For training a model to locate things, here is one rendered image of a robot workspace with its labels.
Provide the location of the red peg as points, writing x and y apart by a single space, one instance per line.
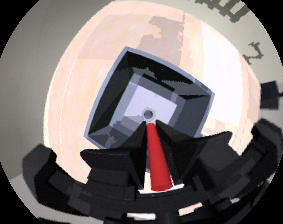
159 171

